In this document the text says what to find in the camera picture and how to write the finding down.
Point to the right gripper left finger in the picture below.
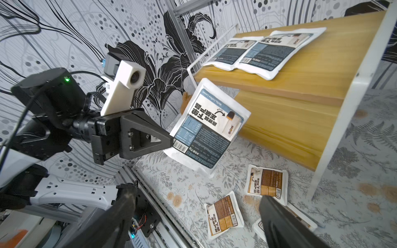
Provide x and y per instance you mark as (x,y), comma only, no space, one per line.
(111,229)

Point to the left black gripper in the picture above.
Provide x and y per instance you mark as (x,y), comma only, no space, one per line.
(107,141)

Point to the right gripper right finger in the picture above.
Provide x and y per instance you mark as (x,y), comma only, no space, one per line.
(283,230)

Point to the blue coffee bag three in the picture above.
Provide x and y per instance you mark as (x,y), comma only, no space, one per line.
(209,124)

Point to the blue coffee bag one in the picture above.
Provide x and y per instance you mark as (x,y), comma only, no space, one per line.
(227,57)

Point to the blue coffee bag two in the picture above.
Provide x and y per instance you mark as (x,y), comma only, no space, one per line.
(268,56)

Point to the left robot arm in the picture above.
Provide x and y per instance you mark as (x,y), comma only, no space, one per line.
(61,113)

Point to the brown coffee bag top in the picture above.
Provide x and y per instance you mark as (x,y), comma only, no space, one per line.
(263,181)

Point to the brown coffee bag left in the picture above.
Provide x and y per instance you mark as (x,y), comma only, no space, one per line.
(223,215)

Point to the wooden two-tier shelf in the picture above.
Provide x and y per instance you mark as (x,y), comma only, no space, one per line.
(305,110)

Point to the brown teddy bear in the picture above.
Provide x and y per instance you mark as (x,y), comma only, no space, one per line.
(186,99)

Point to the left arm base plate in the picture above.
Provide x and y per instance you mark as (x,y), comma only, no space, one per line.
(145,217)

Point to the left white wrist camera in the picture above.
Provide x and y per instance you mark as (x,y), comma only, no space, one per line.
(122,78)

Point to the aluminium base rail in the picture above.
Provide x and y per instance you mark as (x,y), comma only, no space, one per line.
(170,232)

